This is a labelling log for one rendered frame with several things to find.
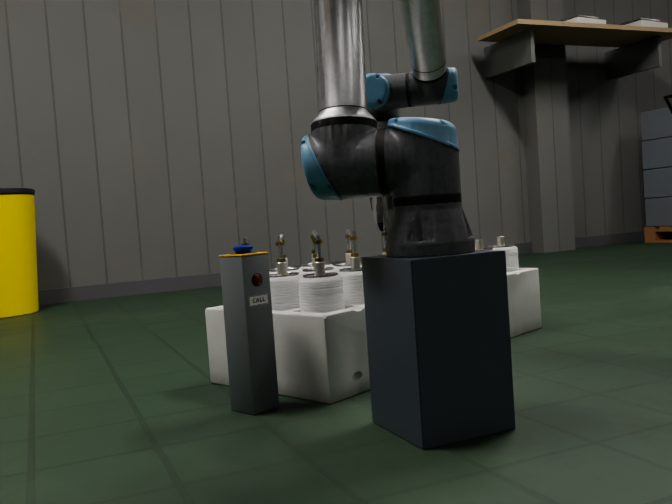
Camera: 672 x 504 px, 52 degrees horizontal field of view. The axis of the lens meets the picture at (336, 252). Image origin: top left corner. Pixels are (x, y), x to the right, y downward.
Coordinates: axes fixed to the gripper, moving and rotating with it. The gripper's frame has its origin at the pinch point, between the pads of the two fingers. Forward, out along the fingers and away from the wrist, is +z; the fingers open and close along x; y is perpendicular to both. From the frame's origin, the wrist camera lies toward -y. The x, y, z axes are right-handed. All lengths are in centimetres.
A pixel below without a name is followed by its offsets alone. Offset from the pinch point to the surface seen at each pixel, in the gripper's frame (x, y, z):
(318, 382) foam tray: -16.8, -26.1, 30.3
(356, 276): -9.0, -12.1, 10.5
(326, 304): -14.1, -21.9, 15.1
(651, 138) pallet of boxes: 239, 366, -46
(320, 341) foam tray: -18.1, -25.5, 21.8
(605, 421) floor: -59, 8, 35
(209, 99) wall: 272, 32, -80
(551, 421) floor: -54, 1, 35
